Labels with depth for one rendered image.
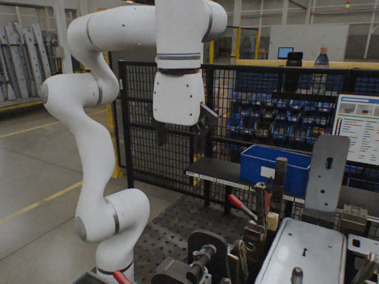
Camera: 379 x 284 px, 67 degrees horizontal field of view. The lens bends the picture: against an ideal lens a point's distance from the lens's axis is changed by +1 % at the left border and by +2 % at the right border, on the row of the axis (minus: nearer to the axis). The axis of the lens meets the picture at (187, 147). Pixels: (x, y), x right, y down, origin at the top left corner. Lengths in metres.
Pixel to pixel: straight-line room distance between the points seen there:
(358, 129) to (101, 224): 1.10
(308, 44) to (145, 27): 6.79
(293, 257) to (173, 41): 0.78
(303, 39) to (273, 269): 6.68
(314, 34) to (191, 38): 6.85
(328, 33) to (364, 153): 5.97
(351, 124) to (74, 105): 1.11
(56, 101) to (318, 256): 0.92
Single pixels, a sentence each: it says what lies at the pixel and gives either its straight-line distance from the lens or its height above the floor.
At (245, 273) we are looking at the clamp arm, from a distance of 0.95.
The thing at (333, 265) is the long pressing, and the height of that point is 1.00.
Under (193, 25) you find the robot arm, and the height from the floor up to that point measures 1.68.
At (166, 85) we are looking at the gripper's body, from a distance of 0.57.
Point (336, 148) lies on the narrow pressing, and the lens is 1.17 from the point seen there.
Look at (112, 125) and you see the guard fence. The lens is 3.65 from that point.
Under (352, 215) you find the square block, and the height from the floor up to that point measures 1.06.
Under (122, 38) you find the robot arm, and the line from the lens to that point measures 0.67.
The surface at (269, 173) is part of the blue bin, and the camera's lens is 1.35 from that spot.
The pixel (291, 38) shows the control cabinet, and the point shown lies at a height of 1.75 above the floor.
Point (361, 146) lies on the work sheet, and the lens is 1.46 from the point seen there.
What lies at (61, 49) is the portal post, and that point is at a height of 1.50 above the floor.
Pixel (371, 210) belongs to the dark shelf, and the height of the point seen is 1.03.
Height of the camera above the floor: 1.65
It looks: 20 degrees down
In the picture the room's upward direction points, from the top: straight up
